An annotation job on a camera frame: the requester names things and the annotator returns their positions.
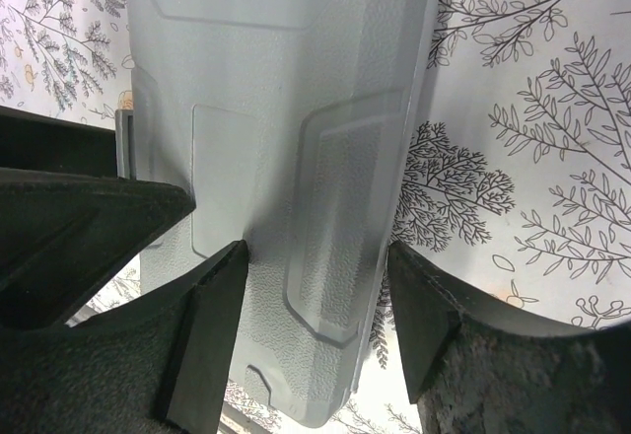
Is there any grey plastic tool case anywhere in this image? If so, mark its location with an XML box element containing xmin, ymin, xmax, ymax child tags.
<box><xmin>124</xmin><ymin>0</ymin><xmax>437</xmax><ymax>428</ymax></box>

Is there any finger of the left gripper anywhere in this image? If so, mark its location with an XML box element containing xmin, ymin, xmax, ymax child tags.
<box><xmin>1</xmin><ymin>169</ymin><xmax>194</xmax><ymax>329</ymax></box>
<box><xmin>0</xmin><ymin>107</ymin><xmax>117</xmax><ymax>178</ymax></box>

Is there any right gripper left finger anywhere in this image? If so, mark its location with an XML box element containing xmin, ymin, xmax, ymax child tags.
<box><xmin>1</xmin><ymin>241</ymin><xmax>248</xmax><ymax>433</ymax></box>

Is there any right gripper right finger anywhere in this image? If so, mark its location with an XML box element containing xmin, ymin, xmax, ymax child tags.
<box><xmin>387</xmin><ymin>242</ymin><xmax>630</xmax><ymax>433</ymax></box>

